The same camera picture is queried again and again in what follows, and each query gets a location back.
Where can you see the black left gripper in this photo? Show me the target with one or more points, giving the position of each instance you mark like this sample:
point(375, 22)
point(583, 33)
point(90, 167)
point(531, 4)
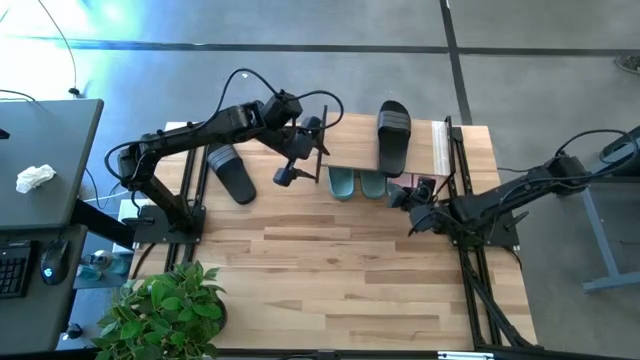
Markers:
point(300, 147)

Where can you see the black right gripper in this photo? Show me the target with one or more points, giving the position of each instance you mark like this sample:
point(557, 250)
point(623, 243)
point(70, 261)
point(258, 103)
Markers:
point(425, 215)

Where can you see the wooden shelf black metal frame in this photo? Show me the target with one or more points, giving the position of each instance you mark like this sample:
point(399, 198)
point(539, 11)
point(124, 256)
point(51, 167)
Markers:
point(350, 145)

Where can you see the green rubber slide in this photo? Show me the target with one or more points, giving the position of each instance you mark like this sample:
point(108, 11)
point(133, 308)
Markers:
point(373, 184)
point(341, 184)

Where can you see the black rubber slide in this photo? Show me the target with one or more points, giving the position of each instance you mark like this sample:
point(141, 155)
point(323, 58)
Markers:
point(395, 140)
point(230, 172)

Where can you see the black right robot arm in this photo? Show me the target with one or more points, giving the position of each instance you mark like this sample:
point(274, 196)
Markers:
point(520, 192)

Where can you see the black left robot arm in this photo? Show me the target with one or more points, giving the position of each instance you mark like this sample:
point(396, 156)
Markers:
point(210, 127)

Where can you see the white box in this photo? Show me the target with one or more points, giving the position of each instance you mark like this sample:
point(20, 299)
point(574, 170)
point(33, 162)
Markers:
point(131, 207)

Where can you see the grey metal table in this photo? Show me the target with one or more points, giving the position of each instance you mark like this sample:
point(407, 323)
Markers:
point(610, 284)

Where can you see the green potted plant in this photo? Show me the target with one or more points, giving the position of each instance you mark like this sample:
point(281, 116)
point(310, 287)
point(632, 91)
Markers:
point(160, 310)

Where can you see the black desk foot bar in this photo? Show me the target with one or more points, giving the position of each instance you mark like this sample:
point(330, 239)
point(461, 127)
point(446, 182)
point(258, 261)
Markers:
point(105, 225)

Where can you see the teal water bottle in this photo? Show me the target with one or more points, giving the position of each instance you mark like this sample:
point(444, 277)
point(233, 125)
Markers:
point(100, 261)

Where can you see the dark round floor object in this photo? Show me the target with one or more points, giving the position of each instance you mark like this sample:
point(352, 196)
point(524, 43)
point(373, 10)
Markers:
point(627, 64)

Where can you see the crumpled white tissue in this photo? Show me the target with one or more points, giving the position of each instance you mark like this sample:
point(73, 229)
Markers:
point(35, 177)

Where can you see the black computer mouse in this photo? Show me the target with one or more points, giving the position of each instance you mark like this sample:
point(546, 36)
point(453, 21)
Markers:
point(54, 262)

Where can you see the small black round object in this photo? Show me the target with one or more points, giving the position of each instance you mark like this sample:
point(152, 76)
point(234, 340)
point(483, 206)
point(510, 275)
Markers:
point(74, 331)

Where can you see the small black desk object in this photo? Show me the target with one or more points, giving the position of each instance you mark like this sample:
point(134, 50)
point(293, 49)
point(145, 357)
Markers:
point(4, 134)

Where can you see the black keyboard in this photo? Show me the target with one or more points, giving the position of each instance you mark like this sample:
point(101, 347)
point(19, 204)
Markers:
point(12, 270)

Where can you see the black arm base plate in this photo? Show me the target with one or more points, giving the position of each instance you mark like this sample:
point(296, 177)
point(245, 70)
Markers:
point(505, 239)
point(165, 232)

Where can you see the black aluminium table frame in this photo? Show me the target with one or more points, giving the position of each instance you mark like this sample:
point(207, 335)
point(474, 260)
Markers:
point(192, 170)

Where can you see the silver metal bracket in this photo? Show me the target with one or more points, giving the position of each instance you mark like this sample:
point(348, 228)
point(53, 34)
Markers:
point(465, 356)

